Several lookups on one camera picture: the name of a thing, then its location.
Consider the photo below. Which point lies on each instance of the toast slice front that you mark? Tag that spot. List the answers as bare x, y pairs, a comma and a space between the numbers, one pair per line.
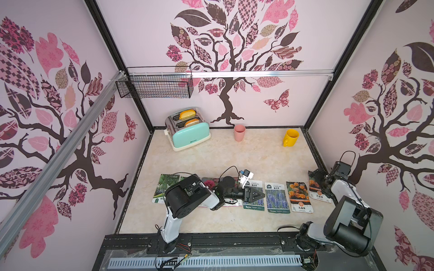
192, 122

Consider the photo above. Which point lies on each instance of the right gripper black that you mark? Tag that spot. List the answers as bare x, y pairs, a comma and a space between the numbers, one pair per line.
323, 178

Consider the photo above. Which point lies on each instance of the lavender seed packet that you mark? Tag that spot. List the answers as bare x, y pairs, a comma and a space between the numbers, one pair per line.
276, 198
259, 205

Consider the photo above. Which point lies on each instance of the yellow mug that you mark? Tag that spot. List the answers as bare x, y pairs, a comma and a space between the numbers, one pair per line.
290, 138

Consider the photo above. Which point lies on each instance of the toast slice rear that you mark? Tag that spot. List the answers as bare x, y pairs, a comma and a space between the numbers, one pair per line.
187, 114

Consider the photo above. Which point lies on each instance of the hollyhock seed packet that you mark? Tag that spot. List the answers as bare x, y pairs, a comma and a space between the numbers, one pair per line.
210, 183
233, 203

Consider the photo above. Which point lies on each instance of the aluminium rail wall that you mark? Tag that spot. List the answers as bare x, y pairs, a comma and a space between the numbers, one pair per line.
21, 212
229, 74

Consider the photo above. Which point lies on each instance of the pink cup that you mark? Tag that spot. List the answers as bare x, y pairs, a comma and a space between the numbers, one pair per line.
239, 132

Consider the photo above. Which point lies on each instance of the aluminium rail left wall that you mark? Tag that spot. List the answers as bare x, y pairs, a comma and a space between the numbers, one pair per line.
21, 212

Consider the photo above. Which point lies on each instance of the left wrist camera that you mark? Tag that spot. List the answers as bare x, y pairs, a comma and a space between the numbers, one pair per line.
244, 177

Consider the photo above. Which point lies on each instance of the aluminium rail back wall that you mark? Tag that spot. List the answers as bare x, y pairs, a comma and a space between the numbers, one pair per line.
229, 74

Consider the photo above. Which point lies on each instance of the toast slice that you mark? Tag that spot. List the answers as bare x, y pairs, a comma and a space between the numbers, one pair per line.
187, 114
192, 122

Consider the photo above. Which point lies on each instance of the white slotted cable duct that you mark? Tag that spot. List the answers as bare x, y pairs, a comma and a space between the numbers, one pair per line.
194, 262

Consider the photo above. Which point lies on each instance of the green seed packet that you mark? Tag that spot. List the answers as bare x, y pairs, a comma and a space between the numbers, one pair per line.
165, 181

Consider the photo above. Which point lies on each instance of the mint green toaster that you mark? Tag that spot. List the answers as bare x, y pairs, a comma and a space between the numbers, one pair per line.
182, 138

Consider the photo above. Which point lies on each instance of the black wire basket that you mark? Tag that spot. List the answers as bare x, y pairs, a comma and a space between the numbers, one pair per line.
156, 82

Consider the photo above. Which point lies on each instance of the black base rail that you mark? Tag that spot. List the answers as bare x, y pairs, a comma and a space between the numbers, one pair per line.
326, 258

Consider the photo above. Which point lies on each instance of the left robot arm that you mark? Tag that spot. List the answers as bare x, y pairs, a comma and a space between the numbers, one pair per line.
185, 196

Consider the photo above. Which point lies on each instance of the marigold seed packet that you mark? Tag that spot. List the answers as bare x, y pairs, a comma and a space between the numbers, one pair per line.
316, 192
299, 197

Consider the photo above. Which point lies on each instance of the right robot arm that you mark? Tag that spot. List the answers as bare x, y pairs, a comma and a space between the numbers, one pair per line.
352, 226

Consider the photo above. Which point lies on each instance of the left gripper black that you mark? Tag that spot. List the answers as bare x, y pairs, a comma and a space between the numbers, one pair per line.
247, 196

